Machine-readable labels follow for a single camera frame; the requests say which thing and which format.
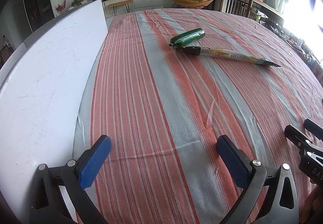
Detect striped red grey tablecloth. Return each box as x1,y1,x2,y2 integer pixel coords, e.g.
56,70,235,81
73,9,322,223

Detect leafy plant white vase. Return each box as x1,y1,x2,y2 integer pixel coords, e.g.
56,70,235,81
69,0,85,10

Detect long black noodle snack packet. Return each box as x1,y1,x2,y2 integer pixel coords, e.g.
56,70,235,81
175,46,280,67

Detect small wooden bench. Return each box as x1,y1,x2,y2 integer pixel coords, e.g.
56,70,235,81
108,0,134,16

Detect cluttered side table items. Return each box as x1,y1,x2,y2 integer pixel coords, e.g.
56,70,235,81
260,19,322,85

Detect dark wooden railing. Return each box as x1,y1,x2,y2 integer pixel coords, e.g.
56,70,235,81
220,0,285,25

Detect green sausage snack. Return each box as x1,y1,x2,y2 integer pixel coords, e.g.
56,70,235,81
169,28,205,48

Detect white cardboard storage box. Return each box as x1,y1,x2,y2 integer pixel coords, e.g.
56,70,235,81
1,0,108,223

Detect red flower vase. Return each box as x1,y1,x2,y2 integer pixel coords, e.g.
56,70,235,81
55,0,67,14

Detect white TV cabinet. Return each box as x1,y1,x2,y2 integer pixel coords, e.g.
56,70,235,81
102,0,164,18

